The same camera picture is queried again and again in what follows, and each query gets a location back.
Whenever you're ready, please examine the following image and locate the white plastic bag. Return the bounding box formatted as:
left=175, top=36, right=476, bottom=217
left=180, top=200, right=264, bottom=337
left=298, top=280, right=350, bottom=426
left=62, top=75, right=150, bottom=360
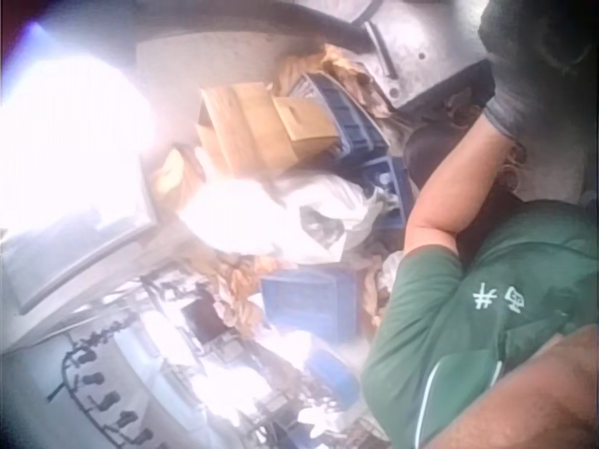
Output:
left=181, top=171, right=390, bottom=264

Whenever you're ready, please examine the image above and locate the blue plastic crate with lid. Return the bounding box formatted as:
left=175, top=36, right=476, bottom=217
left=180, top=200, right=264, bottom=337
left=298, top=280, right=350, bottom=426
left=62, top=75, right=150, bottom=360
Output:
left=258, top=265, right=362, bottom=329

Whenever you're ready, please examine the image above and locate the heap of brown paper scraps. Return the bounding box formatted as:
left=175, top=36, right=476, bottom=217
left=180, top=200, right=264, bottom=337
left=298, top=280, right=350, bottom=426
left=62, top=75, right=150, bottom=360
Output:
left=212, top=259, right=266, bottom=331

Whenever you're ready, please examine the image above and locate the small blue plastic crate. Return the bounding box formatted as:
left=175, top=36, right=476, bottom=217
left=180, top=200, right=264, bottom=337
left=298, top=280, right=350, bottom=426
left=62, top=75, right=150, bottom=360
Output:
left=358, top=155, right=414, bottom=234

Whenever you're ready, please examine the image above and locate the brown cardboard box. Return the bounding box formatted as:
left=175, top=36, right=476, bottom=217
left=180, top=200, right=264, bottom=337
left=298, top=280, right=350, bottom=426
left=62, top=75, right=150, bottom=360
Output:
left=195, top=82, right=342, bottom=170

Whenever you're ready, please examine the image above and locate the large blue plastic crate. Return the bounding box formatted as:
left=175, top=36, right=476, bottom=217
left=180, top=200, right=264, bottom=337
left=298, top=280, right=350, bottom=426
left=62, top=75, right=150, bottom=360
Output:
left=288, top=70, right=390, bottom=166

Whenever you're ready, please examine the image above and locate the blue plastic container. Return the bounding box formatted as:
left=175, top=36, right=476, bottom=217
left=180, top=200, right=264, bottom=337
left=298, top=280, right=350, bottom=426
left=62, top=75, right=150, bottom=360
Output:
left=302, top=349, right=359, bottom=392

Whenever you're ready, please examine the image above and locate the grey speckled board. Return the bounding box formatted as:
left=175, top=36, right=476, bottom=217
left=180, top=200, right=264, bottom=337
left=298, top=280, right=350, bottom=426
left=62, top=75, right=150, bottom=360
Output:
left=134, top=22, right=339, bottom=97

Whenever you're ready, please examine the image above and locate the grey framed panel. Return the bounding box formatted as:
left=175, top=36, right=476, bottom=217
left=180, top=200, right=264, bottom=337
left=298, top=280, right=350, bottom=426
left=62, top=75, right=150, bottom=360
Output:
left=0, top=152, right=161, bottom=315

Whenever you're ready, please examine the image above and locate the grey metal machine plate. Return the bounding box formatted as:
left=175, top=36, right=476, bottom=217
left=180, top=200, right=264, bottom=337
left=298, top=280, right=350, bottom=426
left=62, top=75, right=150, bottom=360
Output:
left=362, top=0, right=497, bottom=112

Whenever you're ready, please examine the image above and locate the rack with black knobs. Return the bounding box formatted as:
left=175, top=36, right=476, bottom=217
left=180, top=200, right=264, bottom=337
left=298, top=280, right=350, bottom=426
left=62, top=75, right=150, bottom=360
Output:
left=45, top=326, right=156, bottom=449

